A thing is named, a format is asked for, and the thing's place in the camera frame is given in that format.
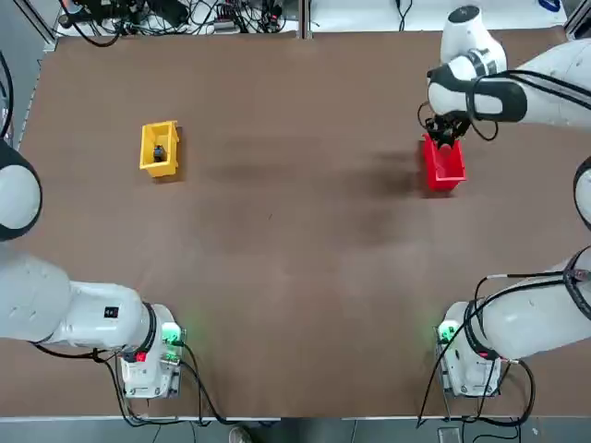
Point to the black bottle with orange cap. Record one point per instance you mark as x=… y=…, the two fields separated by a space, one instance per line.
x=160 y=153

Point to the aluminium camera post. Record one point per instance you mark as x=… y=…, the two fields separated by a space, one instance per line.
x=304 y=20

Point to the grey power strip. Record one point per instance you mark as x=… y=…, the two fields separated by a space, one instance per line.
x=227 y=25

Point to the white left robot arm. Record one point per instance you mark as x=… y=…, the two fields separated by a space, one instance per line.
x=92 y=314

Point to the black electronic device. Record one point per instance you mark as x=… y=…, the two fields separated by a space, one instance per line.
x=168 y=10

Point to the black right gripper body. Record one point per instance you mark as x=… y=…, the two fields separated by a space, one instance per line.
x=448 y=125

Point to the yellow plastic storage box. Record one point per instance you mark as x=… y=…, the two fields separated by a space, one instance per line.
x=148 y=161

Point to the red plastic storage box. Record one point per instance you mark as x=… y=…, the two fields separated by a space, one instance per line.
x=445 y=168

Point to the person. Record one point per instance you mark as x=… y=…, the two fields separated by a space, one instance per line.
x=240 y=435

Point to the aluminium frame profile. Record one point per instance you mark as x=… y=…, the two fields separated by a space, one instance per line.
x=577 y=23
x=44 y=23

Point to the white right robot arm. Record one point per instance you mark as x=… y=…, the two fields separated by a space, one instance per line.
x=545 y=87

